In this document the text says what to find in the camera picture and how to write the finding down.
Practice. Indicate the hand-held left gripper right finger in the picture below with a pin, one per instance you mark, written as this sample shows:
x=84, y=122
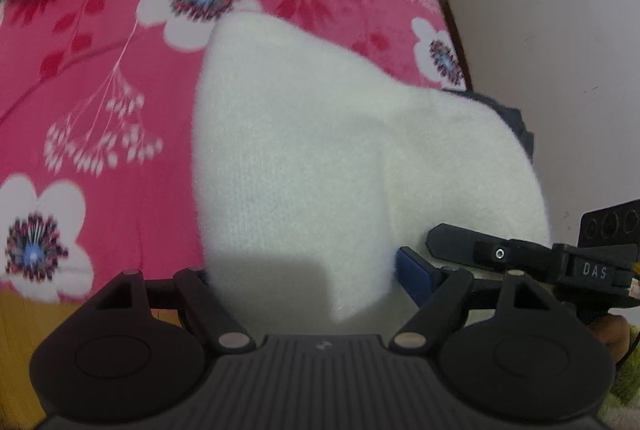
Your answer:
x=415, y=272

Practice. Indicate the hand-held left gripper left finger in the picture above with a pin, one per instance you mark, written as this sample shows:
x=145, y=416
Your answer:
x=195, y=282

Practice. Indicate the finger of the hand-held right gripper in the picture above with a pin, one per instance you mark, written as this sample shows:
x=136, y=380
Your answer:
x=480, y=250

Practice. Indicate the cream knitted sweater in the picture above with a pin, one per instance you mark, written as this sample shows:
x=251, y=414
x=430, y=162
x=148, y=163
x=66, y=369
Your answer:
x=300, y=160

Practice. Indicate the person's right hand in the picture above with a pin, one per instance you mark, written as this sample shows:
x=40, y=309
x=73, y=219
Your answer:
x=610, y=337

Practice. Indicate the grey garment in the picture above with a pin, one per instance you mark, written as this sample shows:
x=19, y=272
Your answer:
x=515, y=120

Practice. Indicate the pink floral bedsheet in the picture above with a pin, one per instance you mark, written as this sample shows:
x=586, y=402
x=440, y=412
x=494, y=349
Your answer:
x=100, y=60

